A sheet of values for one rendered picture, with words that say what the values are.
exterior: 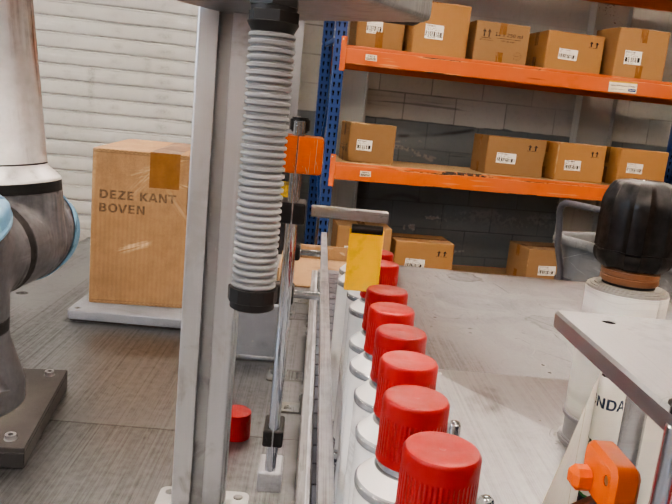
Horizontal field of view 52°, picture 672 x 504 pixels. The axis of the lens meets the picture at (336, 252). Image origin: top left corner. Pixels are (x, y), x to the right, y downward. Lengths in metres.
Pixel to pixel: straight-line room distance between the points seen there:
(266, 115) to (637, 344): 0.28
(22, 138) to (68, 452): 0.37
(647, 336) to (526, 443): 0.54
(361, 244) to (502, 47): 4.14
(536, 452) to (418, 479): 0.52
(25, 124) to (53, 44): 4.17
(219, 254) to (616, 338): 0.38
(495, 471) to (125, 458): 0.39
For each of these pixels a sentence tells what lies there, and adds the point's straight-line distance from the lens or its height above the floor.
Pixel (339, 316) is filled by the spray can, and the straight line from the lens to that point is 0.74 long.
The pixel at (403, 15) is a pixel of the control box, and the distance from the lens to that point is 0.50.
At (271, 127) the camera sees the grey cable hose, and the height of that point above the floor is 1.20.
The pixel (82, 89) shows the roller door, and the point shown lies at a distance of 5.04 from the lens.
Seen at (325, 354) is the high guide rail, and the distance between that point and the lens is 0.75.
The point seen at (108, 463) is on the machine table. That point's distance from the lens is 0.80.
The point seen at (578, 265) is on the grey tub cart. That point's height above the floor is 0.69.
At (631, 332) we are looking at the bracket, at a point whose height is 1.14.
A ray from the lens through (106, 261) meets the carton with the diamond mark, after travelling 1.26.
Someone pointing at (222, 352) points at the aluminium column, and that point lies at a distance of 0.61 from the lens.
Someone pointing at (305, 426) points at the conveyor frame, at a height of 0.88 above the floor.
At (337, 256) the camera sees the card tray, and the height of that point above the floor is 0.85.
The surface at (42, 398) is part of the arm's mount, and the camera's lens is 0.90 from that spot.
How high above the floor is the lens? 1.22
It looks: 11 degrees down
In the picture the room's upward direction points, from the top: 6 degrees clockwise
